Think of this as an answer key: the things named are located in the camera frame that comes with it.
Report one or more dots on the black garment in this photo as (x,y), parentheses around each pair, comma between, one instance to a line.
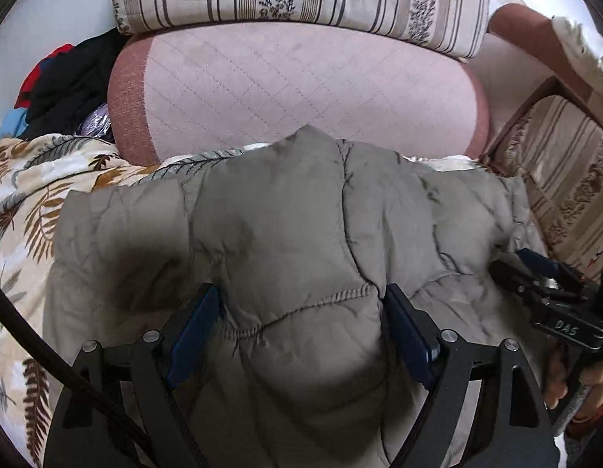
(72,87)

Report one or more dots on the red garment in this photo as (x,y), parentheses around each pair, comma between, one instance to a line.
(38,73)

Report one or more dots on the person's right hand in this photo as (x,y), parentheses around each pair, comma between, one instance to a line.
(554,380)

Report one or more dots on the olive grey puffer jacket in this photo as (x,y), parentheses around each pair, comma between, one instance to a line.
(291,234)

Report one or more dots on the pink quilted sofa cushion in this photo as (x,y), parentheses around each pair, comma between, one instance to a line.
(291,87)

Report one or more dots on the leaf print blanket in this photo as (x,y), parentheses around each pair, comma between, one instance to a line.
(23,234)

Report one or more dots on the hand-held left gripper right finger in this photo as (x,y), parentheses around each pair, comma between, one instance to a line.
(411,341)

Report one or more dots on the purple shiny bag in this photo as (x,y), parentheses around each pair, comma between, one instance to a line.
(96,122)

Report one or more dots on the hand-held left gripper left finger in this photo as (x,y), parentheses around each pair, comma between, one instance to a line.
(191,346)

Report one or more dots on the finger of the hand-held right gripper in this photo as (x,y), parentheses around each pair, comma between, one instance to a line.
(537,262)
(515,278)

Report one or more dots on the brown sofa armrest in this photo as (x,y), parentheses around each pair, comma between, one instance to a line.
(525,24)

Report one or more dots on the light blue garment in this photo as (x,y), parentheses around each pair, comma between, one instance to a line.
(14,124)

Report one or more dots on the white fluffy cloth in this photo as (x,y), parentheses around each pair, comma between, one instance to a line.
(579,44)

